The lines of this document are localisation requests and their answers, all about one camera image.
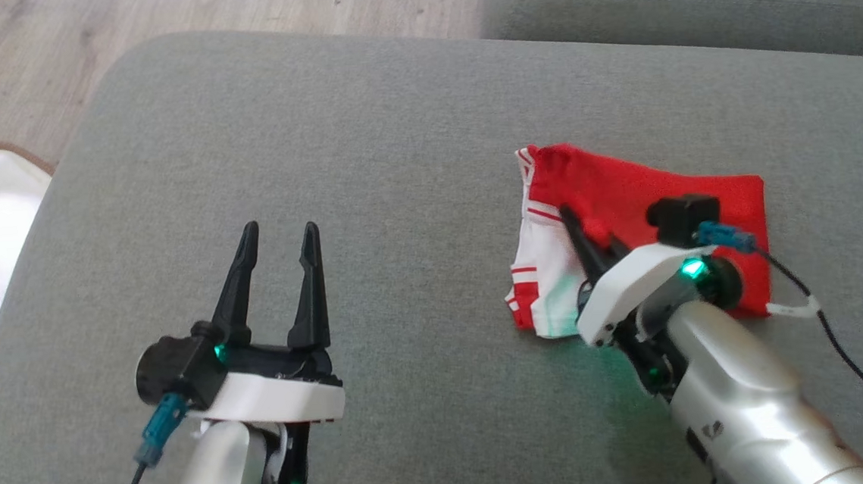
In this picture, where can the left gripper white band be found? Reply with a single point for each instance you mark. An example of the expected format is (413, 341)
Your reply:
(275, 397)

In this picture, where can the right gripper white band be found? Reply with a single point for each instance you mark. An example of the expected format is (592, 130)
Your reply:
(625, 289)

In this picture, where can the red Bulls basketball jersey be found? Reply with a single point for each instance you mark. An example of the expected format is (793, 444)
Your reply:
(625, 183)

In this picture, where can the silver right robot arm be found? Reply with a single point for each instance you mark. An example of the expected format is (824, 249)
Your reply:
(739, 403)

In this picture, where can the large grey sofa seat cushion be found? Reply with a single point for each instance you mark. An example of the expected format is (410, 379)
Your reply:
(318, 143)

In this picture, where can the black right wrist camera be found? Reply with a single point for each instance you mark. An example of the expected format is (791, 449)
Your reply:
(680, 217)

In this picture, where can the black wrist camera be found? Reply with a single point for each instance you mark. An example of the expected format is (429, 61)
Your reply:
(175, 370)
(680, 217)

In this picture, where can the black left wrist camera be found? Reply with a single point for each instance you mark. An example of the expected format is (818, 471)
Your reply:
(175, 370)

